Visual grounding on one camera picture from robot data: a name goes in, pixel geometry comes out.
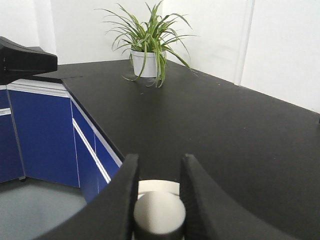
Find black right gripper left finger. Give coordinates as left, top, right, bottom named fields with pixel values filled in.
left=37, top=154, right=139, bottom=240

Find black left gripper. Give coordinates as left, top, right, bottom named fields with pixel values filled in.
left=0, top=36, right=58, bottom=84

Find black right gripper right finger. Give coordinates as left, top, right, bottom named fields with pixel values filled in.
left=179, top=153, right=294, bottom=240

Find glass jar with white lid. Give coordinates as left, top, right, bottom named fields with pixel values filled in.
left=132, top=179, right=186, bottom=240

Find blue lab cabinets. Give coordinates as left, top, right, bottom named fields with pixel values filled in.
left=0, top=79, right=122, bottom=202

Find potted spider plant white pot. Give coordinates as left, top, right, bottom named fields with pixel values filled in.
left=105, top=1, right=191, bottom=88

